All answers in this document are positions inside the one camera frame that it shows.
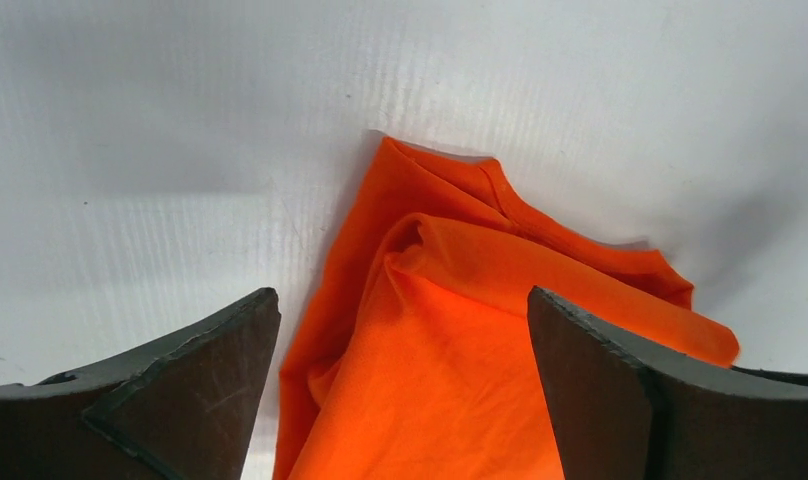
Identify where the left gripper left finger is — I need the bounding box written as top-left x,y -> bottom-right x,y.
0,288 -> 281,479

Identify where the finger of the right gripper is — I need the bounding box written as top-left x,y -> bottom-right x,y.
731,366 -> 808,386

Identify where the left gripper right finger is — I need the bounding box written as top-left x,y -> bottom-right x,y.
527,287 -> 808,479

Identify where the orange t shirt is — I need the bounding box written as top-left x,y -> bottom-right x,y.
274,136 -> 739,479

